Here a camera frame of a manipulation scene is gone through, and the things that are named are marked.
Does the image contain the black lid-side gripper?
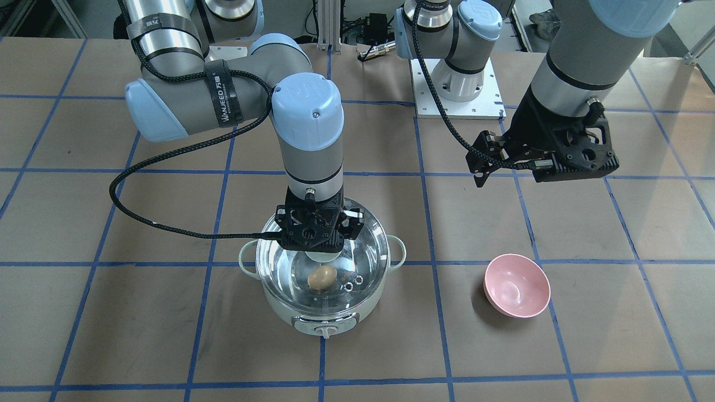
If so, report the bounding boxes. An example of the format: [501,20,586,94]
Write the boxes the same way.
[275,190,364,252]

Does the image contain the brown egg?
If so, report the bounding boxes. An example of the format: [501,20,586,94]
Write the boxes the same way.
[307,265,337,294]

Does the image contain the egg-side arm base plate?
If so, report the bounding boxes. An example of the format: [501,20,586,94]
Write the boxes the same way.
[411,59,507,119]

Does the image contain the lid-side arm base plate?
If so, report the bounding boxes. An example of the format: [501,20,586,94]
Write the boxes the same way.
[205,45,248,61]

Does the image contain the lid-side black braided cable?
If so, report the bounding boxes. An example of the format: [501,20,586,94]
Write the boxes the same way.
[109,56,280,241]

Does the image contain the sage green cooking pot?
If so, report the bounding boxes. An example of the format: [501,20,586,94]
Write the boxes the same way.
[238,198,406,338]

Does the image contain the aluminium frame post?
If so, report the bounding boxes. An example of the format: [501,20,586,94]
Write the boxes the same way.
[316,0,342,53]

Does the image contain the glass pot lid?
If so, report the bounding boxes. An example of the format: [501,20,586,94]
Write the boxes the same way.
[255,209,391,316]

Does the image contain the black egg-side gripper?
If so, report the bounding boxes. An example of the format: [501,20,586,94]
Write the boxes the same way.
[466,90,619,188]

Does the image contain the lid-side silver robot arm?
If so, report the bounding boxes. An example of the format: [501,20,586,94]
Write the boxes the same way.
[109,1,364,253]

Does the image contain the egg-side silver robot arm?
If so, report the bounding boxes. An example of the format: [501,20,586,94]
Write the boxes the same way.
[395,1,679,186]

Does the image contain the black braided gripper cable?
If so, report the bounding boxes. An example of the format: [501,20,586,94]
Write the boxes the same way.
[411,0,537,171]

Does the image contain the pink bowl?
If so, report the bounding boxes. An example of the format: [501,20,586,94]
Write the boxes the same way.
[483,253,551,319]

